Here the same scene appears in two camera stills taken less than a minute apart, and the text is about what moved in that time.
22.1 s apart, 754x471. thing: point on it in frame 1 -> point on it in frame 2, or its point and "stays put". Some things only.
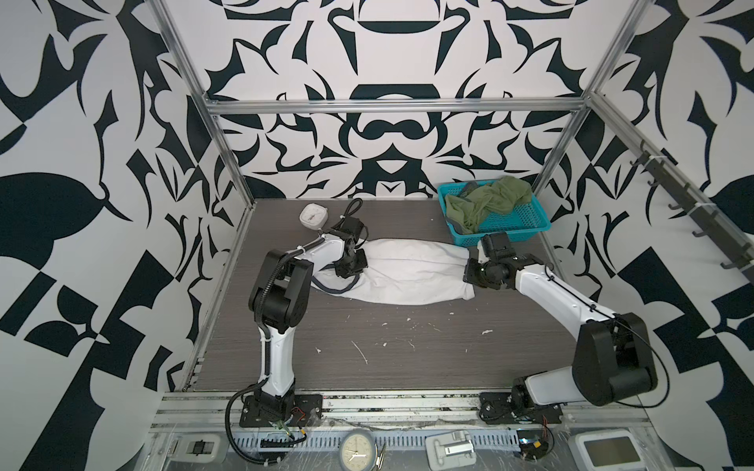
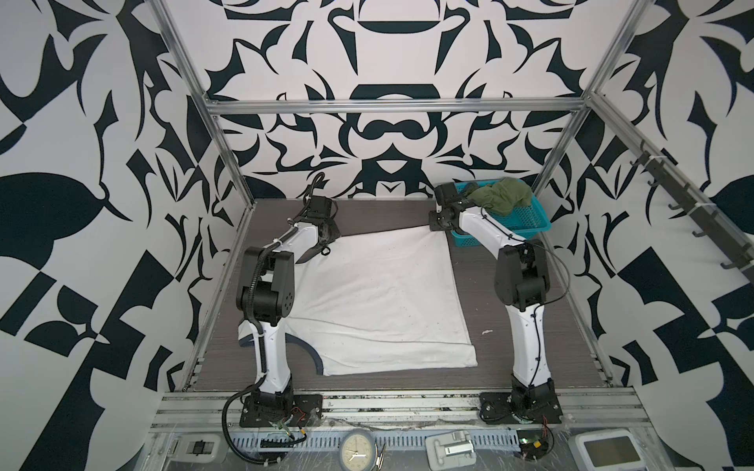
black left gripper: (345, 272) -> (336, 232)
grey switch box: (192, 447) stays put
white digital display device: (607, 450) stays put
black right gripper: (469, 274) -> (434, 225)
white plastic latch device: (450, 450) stays put
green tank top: (466, 208) stays put
